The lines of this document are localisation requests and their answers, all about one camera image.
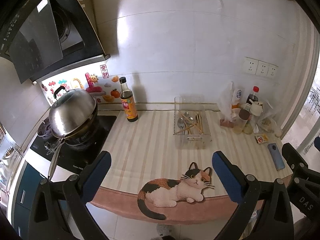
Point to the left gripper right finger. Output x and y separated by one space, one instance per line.
274 220

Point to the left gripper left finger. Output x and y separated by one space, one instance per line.
47 220

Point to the blue kitchen cabinet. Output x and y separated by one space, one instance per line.
24 193

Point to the blue smartphone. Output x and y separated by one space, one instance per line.
276 156

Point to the small red white box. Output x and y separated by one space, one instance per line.
261 138

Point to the black induction cooktop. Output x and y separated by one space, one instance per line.
75 154

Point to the white lid jar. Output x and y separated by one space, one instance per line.
256 111

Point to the brown lid spice jar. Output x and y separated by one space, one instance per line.
241 121

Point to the red cap dark bottle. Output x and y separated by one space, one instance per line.
253 96

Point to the striped cat print mat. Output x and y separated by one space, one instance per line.
145 150

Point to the blue label salt bag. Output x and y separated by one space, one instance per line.
236 98

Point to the grey slipper left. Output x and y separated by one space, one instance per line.
164 230

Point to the white plastic bag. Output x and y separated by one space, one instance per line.
225 101

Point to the clear plastic tray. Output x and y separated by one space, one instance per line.
191 128

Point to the soy sauce bottle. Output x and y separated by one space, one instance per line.
128 101

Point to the black range hood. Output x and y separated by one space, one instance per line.
43 38

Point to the white wall socket panel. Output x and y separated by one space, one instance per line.
259 68

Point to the colourful wall stickers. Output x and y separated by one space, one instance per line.
94 78

